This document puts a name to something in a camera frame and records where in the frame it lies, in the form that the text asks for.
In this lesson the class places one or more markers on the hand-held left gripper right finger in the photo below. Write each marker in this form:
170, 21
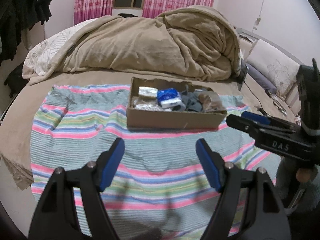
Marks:
208, 162

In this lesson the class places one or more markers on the purple pillow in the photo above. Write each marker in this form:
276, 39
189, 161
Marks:
261, 78

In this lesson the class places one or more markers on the eyeglasses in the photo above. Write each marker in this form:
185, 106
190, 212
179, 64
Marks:
280, 106

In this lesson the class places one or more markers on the person's right hand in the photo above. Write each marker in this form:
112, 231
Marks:
303, 175

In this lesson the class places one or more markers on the propped dark tablet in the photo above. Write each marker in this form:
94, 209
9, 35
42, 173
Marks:
243, 73

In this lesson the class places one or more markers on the white floral pillow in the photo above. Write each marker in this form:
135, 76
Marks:
275, 67

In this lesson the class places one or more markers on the brown cardboard box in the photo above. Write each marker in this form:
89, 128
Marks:
175, 121

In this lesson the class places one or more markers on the small drink carton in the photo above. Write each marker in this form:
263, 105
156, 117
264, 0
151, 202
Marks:
147, 92

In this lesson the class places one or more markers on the black clothes pile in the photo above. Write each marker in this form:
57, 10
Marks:
20, 10

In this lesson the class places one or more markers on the grey headboard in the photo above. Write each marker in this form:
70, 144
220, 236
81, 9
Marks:
252, 33

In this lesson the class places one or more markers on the clear snack bag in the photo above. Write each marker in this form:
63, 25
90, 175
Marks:
211, 101

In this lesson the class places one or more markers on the grey knitted glove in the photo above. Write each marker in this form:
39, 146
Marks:
187, 97
196, 107

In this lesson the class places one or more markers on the white floral quilt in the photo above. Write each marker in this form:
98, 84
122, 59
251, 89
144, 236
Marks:
45, 52

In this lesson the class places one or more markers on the beige fleece blanket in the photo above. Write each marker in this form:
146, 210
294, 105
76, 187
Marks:
150, 45

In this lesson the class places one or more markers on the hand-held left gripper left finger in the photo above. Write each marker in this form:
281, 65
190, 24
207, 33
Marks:
113, 161

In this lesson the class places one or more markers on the brown bed sheet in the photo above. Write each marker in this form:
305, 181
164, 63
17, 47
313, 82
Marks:
15, 122

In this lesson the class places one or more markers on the striped cloth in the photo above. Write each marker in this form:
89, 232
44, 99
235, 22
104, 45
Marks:
150, 152

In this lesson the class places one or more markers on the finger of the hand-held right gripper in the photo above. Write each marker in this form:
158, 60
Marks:
243, 125
255, 116

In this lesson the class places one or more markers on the blue tissue pack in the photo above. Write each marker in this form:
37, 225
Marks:
168, 96

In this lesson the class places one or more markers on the cotton swabs pack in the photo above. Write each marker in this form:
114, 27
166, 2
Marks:
147, 106

